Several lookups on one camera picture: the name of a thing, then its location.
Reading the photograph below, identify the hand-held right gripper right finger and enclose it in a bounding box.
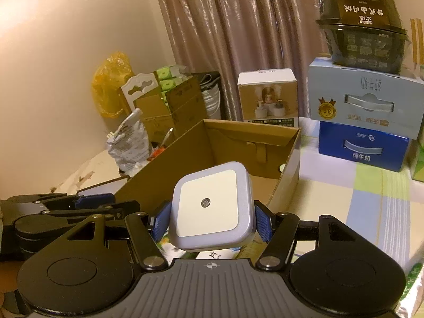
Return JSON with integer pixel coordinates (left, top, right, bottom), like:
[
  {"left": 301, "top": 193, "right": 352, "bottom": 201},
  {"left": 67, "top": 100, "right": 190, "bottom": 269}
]
[{"left": 253, "top": 202, "right": 361, "bottom": 270}]

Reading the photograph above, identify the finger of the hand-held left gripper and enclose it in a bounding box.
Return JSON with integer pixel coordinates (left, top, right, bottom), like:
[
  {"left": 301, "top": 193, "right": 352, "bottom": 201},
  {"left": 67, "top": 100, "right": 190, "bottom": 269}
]
[
  {"left": 7, "top": 192, "right": 116, "bottom": 206},
  {"left": 15, "top": 200, "right": 141, "bottom": 229}
]

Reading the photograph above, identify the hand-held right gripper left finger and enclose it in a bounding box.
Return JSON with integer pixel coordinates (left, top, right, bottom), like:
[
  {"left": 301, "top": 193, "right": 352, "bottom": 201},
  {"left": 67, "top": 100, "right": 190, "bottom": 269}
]
[{"left": 66, "top": 202, "right": 173, "bottom": 270}]

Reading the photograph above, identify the white square night light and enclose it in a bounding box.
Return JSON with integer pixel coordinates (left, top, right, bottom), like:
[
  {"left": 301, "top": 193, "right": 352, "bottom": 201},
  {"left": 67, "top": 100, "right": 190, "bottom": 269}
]
[{"left": 170, "top": 162, "right": 258, "bottom": 252}]

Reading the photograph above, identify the long white medicine box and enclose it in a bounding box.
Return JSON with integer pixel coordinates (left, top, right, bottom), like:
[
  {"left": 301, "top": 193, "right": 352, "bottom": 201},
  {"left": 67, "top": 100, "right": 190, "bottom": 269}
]
[{"left": 194, "top": 248, "right": 241, "bottom": 261}]

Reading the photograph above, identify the crumpled silver printed bag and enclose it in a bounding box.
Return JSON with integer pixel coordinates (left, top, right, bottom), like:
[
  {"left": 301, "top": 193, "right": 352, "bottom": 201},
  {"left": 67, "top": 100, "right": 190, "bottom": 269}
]
[{"left": 106, "top": 109, "right": 153, "bottom": 173}]

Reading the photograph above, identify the dark blue milk carton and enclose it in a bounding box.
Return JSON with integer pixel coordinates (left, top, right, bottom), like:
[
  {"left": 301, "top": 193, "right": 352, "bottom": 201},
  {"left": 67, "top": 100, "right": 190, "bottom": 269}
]
[{"left": 318, "top": 121, "right": 410, "bottom": 173}]

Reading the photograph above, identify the white hanger card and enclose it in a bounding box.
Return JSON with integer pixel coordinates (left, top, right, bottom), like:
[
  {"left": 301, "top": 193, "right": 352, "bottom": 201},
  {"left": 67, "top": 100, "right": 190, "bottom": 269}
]
[{"left": 120, "top": 71, "right": 163, "bottom": 113}]

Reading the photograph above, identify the yellow plastic bag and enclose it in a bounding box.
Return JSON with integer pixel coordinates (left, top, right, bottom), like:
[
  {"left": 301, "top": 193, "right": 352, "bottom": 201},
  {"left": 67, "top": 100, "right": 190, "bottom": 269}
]
[{"left": 92, "top": 51, "right": 135, "bottom": 118}]

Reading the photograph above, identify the small brown cardboard box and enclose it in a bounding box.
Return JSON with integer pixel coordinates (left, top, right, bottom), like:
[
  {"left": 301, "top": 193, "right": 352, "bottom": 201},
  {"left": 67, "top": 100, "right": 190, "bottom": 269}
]
[{"left": 134, "top": 76, "right": 207, "bottom": 146}]

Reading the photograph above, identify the white box with photo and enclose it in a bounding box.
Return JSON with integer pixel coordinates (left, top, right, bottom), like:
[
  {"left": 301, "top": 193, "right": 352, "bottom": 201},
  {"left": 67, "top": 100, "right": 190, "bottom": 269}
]
[{"left": 237, "top": 68, "right": 299, "bottom": 128}]

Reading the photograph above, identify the light blue milk carton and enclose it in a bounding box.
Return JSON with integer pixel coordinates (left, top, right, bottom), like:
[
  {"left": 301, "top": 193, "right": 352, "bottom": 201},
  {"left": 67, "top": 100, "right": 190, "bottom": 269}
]
[{"left": 308, "top": 57, "right": 424, "bottom": 140}]

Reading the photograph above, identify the silver green foil pouch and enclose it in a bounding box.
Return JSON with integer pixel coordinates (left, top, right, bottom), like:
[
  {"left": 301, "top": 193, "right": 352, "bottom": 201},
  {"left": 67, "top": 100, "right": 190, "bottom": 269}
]
[{"left": 394, "top": 262, "right": 424, "bottom": 318}]

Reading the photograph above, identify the stack of green tissue packs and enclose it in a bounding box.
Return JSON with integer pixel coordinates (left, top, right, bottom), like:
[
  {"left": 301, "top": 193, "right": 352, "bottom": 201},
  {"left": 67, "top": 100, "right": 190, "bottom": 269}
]
[{"left": 409, "top": 139, "right": 424, "bottom": 183}]

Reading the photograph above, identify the black instant food bowl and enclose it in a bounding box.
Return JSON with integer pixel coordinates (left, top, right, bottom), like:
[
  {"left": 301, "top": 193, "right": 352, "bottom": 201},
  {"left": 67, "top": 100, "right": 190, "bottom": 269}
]
[{"left": 315, "top": 0, "right": 409, "bottom": 75}]

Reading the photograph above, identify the brown curtain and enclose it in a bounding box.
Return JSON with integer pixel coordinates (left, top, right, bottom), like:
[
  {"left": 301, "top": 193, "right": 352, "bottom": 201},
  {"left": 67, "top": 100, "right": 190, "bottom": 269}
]
[{"left": 151, "top": 0, "right": 424, "bottom": 123}]

